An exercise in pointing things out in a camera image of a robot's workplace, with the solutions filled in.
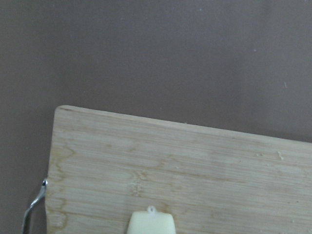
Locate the wooden cutting board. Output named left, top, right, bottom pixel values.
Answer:
left=45, top=105, right=312, bottom=234

